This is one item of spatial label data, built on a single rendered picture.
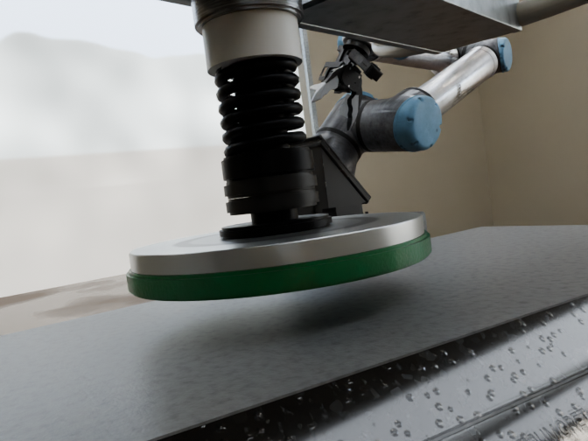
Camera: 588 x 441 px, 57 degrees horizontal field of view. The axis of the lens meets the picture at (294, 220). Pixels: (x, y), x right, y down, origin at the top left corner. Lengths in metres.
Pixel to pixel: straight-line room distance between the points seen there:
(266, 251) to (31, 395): 0.14
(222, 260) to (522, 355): 0.17
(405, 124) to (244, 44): 1.12
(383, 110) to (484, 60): 0.51
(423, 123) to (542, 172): 6.57
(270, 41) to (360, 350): 0.21
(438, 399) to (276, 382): 0.07
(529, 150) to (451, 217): 1.39
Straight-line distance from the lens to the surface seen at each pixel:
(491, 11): 0.70
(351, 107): 1.43
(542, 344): 0.33
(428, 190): 7.52
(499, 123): 8.38
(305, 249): 0.30
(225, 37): 0.39
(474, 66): 1.87
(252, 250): 0.30
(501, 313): 0.34
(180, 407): 0.25
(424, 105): 1.52
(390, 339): 0.30
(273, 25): 0.39
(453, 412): 0.27
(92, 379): 0.32
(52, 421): 0.27
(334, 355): 0.28
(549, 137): 7.97
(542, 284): 0.41
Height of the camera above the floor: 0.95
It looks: 3 degrees down
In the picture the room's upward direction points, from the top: 7 degrees counter-clockwise
